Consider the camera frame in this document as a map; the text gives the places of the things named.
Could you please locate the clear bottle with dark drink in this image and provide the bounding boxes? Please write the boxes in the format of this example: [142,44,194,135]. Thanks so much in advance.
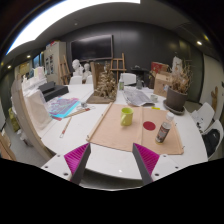
[154,112,175,145]

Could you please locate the wooden wall figure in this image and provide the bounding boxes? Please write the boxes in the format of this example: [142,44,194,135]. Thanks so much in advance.
[210,85,219,113]

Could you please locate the black backpack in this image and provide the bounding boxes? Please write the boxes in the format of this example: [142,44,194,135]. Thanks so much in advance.
[202,128,221,158]

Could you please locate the thin wooden stick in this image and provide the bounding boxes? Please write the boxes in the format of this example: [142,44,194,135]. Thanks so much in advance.
[59,116,73,138]

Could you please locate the dried plant in grey pot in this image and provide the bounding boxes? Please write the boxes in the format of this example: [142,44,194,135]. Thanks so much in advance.
[165,61,194,113]

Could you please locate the white chair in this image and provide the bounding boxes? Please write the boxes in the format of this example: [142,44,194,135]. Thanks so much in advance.
[201,119,224,161]
[191,101,216,133]
[119,72,138,87]
[69,75,83,86]

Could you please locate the brown cardboard box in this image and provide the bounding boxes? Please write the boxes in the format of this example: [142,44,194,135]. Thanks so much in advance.
[153,71,174,98]

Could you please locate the crumpled grey newspaper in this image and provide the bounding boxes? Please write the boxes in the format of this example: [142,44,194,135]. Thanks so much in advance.
[122,87,155,108]

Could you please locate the grey plant saucer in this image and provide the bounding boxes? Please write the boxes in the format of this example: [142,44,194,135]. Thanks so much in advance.
[162,99,186,116]

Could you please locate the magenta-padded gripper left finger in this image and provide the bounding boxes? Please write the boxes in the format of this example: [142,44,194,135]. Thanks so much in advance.
[41,143,92,185]

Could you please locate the white cabinet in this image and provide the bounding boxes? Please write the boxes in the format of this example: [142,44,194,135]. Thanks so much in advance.
[43,41,68,86]

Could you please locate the black wall screen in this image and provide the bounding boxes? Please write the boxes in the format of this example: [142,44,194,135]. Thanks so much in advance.
[69,34,114,63]

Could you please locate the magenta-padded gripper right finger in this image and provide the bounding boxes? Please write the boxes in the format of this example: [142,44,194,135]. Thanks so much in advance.
[132,143,183,186]

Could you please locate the lime green mug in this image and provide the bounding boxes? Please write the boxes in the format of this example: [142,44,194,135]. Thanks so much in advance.
[120,107,135,127]

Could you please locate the colourful printed sheet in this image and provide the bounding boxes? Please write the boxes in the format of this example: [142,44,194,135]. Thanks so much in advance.
[46,96,81,121]

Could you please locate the black flat box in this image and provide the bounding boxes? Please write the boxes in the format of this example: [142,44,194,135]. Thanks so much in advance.
[38,81,70,103]

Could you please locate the white plaster bust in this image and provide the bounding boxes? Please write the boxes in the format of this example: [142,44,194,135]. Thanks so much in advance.
[71,58,84,78]
[82,62,93,81]

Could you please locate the flat round red coaster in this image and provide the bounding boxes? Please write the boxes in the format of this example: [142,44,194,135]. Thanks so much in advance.
[142,120,157,131]

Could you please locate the brown carved wooden sculpture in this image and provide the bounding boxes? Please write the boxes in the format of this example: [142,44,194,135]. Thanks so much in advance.
[85,61,118,105]

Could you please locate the beige wooden drawing board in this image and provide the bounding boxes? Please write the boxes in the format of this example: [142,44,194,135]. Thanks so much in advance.
[86,101,185,156]

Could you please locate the white foam block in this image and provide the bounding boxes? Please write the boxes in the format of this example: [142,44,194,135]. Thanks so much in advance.
[23,89,53,131]

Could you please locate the wooden easel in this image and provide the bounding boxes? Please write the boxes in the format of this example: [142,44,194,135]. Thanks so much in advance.
[110,52,128,83]
[58,54,72,84]

